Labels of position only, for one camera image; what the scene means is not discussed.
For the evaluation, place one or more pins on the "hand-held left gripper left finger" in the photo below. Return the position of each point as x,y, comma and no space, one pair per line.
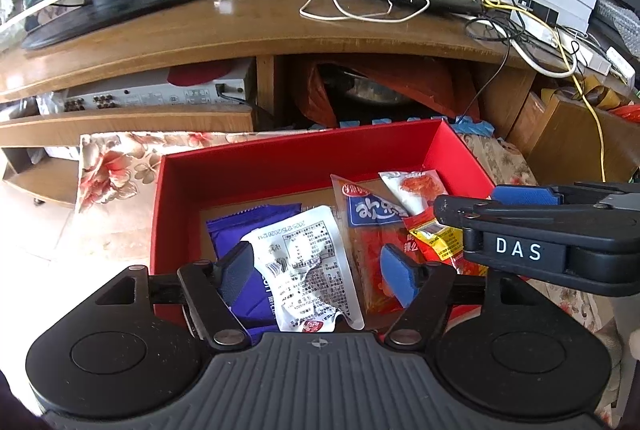
235,272

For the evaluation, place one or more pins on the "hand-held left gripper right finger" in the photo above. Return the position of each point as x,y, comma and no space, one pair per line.
400,275

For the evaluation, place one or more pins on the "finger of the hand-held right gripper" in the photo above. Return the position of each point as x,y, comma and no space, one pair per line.
455,210
525,196

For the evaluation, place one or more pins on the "red and yellow snack packet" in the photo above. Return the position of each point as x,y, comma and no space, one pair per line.
440,245

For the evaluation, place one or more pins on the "blue wafer packet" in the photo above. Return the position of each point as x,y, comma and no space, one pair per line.
230,230

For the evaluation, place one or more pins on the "white packet with orange picture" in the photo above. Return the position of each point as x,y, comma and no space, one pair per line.
415,187

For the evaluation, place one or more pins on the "red and blue snack packet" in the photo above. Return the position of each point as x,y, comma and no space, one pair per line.
372,230

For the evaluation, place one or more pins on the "white packet with barcode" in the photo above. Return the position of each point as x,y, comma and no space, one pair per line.
305,255

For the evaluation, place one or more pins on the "red cardboard box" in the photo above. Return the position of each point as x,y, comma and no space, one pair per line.
180,190

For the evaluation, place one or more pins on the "brown cardboard box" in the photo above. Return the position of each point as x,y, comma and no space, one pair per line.
570,135

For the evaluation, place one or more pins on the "white power strip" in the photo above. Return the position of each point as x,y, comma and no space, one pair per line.
575,45

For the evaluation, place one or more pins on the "floral blanket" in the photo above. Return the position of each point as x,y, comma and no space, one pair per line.
115,165

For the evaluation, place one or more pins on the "red plastic bag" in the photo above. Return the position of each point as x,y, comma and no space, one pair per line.
320,95

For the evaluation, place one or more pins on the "silver av receiver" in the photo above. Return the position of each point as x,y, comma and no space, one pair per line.
150,95

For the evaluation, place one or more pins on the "wooden tv cabinet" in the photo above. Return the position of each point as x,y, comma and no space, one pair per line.
225,35

